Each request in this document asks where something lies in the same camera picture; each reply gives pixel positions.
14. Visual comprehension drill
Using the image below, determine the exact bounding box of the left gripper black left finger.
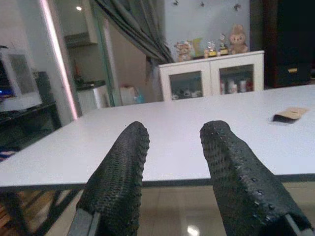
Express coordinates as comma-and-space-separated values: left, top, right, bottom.
76, 120, 151, 236

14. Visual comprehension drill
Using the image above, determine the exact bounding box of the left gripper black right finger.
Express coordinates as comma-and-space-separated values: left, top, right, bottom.
199, 119, 315, 236

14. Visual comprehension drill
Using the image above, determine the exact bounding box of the white table with black legs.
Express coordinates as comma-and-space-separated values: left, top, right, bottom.
0, 85, 315, 236

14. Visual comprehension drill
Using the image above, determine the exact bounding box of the white and blue bag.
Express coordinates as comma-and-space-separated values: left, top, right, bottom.
120, 85, 145, 106

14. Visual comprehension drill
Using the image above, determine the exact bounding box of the silver mini fridge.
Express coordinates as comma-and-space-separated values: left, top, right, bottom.
76, 85, 110, 110

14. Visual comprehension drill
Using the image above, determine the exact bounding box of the brown paper packet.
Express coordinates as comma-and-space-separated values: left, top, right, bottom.
272, 107, 310, 123

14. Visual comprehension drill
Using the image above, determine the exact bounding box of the black desk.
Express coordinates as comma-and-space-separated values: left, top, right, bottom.
0, 102, 62, 153

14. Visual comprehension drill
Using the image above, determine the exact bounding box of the black speaker box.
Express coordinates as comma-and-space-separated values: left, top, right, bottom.
35, 71, 55, 105

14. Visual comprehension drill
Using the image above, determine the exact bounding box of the white computer case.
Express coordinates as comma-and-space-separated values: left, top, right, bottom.
0, 48, 42, 111

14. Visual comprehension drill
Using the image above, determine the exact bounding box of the white glass-door cabinet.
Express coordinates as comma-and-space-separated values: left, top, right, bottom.
158, 50, 265, 102

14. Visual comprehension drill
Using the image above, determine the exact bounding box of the small doll with hat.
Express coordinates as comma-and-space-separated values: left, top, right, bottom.
174, 41, 192, 62

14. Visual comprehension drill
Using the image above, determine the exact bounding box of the small figurine on gold base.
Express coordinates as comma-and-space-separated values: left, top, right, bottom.
203, 41, 218, 59

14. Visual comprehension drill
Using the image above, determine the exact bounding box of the brown teddy bear plush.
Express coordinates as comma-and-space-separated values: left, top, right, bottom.
228, 24, 249, 55

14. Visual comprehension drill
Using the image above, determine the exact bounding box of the grey-green curtain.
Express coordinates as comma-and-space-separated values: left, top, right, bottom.
94, 0, 175, 63

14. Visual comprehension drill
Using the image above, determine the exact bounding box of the dark wooden wardrobe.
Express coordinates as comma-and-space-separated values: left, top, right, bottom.
250, 0, 315, 88

